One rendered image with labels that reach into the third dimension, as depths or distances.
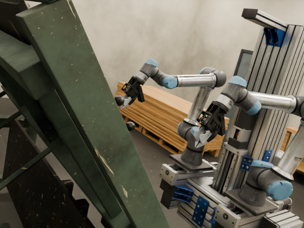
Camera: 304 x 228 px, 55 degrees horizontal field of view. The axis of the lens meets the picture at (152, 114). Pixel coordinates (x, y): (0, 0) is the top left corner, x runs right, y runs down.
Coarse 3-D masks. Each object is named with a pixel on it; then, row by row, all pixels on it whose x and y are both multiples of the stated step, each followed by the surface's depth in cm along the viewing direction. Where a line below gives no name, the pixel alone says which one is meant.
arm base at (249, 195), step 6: (246, 180) 165; (246, 186) 163; (252, 186) 160; (240, 192) 166; (246, 192) 162; (252, 192) 160; (258, 192) 159; (264, 192) 161; (240, 198) 164; (246, 198) 161; (252, 198) 160; (258, 198) 159; (264, 198) 161; (252, 204) 159; (258, 204) 159; (264, 204) 162
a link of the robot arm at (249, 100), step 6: (246, 96) 130; (252, 96) 132; (240, 102) 131; (246, 102) 131; (252, 102) 131; (258, 102) 133; (246, 108) 133; (252, 108) 132; (258, 108) 133; (252, 114) 135
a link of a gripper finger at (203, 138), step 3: (207, 132) 127; (201, 135) 126; (204, 135) 127; (207, 135) 128; (201, 138) 127; (204, 138) 128; (207, 138) 128; (201, 141) 127; (204, 141) 128; (198, 144) 129; (201, 144) 128; (204, 144) 128; (198, 147) 129
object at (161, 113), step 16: (144, 96) 592; (160, 96) 605; (176, 96) 661; (128, 112) 635; (144, 112) 588; (160, 112) 553; (176, 112) 518; (144, 128) 590; (160, 128) 551; (176, 128) 517; (160, 144) 550; (176, 144) 514; (208, 144) 539
